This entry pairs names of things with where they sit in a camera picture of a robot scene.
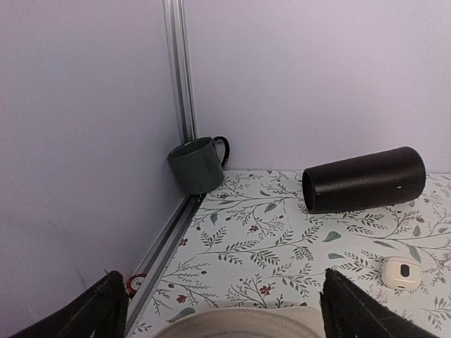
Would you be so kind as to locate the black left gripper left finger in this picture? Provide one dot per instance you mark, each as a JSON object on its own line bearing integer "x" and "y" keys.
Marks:
{"x": 98, "y": 312}

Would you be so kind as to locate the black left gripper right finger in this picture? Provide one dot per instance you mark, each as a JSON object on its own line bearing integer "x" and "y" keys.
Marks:
{"x": 348, "y": 311}

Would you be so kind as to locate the white earbud charging case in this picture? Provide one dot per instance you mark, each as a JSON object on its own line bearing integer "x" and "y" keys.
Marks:
{"x": 401, "y": 273}

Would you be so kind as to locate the red round sticker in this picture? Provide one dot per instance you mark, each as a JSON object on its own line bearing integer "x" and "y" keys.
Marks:
{"x": 134, "y": 283}

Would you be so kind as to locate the white ribbed plate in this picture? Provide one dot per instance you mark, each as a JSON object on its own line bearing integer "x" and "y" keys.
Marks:
{"x": 249, "y": 322}

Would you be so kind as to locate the floral patterned table mat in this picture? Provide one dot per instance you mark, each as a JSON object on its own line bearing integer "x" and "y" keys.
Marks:
{"x": 253, "y": 243}

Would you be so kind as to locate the dark green ceramic mug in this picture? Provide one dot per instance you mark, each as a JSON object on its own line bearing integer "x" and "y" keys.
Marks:
{"x": 198, "y": 165}

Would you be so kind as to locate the aluminium frame post left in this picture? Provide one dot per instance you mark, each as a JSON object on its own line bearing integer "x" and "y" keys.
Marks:
{"x": 179, "y": 62}

